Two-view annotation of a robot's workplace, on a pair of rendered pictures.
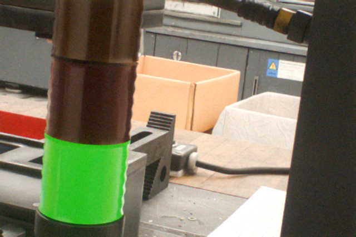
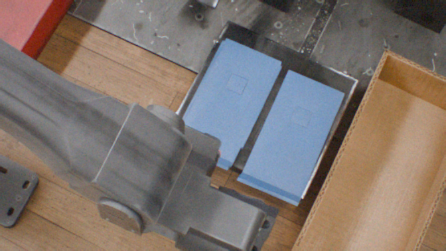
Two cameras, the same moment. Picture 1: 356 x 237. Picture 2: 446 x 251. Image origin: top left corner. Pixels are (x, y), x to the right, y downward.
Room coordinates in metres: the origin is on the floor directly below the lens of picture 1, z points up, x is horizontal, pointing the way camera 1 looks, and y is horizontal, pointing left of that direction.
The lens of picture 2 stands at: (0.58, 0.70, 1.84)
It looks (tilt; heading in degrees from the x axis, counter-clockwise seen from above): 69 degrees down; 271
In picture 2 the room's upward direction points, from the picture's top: 7 degrees clockwise
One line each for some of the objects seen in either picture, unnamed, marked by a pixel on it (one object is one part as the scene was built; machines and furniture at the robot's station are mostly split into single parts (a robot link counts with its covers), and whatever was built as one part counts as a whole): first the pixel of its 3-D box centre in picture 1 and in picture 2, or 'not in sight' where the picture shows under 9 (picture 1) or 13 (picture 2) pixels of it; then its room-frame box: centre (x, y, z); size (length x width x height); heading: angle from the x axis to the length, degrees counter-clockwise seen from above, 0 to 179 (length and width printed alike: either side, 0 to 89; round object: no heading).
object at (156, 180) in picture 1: (151, 153); not in sight; (0.84, 0.03, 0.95); 0.06 x 0.03 x 0.09; 162
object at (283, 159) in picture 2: not in sight; (293, 135); (0.51, 0.35, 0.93); 0.15 x 0.07 x 0.03; 74
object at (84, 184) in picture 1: (84, 173); not in sight; (0.32, 0.04, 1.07); 0.04 x 0.04 x 0.03
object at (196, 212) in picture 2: not in sight; (190, 201); (0.60, 0.51, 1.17); 0.12 x 0.09 x 0.12; 164
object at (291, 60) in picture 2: not in sight; (263, 109); (0.54, 0.31, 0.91); 0.17 x 0.16 x 0.02; 162
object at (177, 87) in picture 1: (156, 132); not in sight; (3.18, 0.08, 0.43); 0.59 x 0.54 x 0.58; 158
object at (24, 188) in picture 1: (48, 172); not in sight; (0.61, 0.10, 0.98); 0.20 x 0.10 x 0.01; 162
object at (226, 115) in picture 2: not in sight; (226, 101); (0.58, 0.32, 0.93); 0.15 x 0.07 x 0.03; 73
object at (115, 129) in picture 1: (91, 97); not in sight; (0.32, 0.04, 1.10); 0.04 x 0.04 x 0.03
